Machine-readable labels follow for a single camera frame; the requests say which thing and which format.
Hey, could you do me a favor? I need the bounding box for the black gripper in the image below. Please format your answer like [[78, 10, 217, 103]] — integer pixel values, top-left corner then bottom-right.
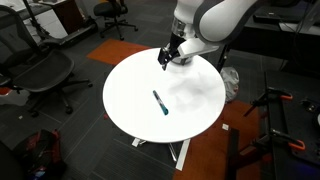
[[157, 32, 184, 72]]

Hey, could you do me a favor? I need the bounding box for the teal whiteboard marker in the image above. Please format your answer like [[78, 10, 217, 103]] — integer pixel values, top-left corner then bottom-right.
[[152, 89, 170, 117]]

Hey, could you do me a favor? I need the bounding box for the white round bowl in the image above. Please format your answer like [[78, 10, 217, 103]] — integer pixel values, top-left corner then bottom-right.
[[170, 54, 194, 66]]

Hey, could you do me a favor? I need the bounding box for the black robot stand pole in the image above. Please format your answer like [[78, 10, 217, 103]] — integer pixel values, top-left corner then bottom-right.
[[215, 44, 233, 73]]

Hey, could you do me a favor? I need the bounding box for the white plastic bag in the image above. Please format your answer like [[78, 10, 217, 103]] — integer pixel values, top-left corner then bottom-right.
[[220, 66, 241, 104]]

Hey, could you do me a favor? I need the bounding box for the black swivel office chair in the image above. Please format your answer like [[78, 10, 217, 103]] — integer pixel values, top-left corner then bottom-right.
[[93, 0, 139, 42]]

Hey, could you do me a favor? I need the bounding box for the black electric scooter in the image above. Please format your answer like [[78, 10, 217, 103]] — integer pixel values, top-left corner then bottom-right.
[[22, 0, 100, 48]]

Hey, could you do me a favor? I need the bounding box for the white table base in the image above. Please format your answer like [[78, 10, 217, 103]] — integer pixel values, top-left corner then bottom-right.
[[131, 136, 192, 172]]

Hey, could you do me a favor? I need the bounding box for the black office desk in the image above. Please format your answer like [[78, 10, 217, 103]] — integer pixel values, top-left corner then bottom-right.
[[229, 0, 320, 72]]

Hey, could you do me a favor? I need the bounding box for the dark brown cabinet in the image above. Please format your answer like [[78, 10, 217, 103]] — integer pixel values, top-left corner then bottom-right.
[[52, 0, 85, 35]]

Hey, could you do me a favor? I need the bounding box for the black upright beam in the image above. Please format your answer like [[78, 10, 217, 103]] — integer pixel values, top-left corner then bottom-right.
[[225, 127, 241, 180]]

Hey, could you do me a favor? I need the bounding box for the black keyboard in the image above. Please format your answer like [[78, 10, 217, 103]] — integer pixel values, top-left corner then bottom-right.
[[252, 12, 303, 25]]

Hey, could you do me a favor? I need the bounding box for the white low cabinet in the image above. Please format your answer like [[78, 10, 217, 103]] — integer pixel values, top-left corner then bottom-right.
[[0, 0, 70, 42]]

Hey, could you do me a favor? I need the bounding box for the black mesh office chair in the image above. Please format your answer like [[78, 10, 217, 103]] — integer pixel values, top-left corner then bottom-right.
[[0, 4, 95, 119]]

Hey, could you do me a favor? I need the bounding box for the black work table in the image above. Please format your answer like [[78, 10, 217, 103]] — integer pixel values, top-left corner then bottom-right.
[[264, 69, 320, 180]]

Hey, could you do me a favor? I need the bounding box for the red black tool bag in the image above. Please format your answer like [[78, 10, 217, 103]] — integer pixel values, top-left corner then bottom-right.
[[11, 128, 68, 180]]

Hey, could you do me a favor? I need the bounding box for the orange handled bar clamp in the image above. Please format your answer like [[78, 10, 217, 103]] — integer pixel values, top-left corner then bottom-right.
[[242, 86, 295, 118], [249, 127, 307, 158]]

